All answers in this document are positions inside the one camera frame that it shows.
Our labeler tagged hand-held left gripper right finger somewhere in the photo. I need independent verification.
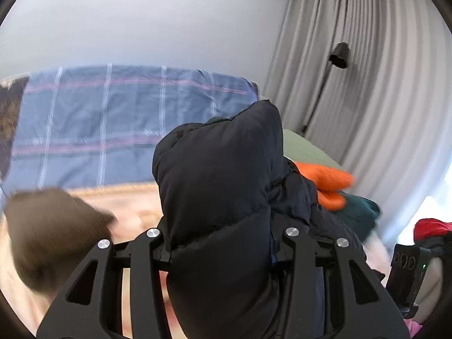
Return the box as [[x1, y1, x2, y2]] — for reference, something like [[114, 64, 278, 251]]
[[270, 227, 412, 339]]

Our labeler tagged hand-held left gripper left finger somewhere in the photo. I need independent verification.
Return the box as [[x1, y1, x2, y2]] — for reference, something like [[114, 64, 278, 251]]
[[37, 228, 173, 339]]

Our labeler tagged black puffer jacket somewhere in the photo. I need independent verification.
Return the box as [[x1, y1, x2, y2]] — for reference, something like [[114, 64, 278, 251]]
[[152, 99, 368, 339]]

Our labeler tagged person's right forearm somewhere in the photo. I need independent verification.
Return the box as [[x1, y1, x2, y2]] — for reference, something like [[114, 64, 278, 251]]
[[413, 218, 452, 244]]

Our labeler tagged rolled orange puffer jacket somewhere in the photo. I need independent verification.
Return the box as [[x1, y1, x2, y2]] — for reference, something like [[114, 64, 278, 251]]
[[293, 161, 355, 212]]

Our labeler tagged teal garment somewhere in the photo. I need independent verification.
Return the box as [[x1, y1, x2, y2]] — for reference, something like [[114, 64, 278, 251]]
[[335, 192, 381, 241]]

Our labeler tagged folded grey-brown fleece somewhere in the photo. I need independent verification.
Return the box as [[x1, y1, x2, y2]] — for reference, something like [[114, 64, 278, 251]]
[[3, 188, 115, 293]]

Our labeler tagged green bed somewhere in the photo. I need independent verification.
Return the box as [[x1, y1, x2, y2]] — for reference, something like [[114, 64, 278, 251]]
[[282, 129, 341, 170]]

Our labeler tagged blue plaid sheet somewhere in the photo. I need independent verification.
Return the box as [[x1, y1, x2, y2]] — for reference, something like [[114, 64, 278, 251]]
[[0, 64, 262, 196]]

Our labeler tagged grey curtain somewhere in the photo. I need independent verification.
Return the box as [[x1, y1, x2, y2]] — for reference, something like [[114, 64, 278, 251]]
[[263, 0, 452, 234]]

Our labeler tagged dark deer-print blanket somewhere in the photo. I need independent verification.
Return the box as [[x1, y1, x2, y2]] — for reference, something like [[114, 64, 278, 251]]
[[0, 77, 29, 181]]

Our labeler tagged black floor lamp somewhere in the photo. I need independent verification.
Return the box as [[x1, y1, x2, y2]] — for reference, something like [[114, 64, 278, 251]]
[[302, 42, 351, 133]]

